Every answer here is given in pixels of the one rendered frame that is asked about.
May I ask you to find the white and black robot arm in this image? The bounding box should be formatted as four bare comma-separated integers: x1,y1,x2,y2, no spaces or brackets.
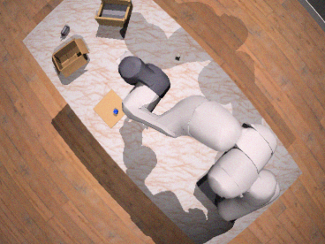
116,51,280,221

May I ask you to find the tan square mat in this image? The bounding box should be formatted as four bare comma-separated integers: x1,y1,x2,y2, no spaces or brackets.
94,89,124,128

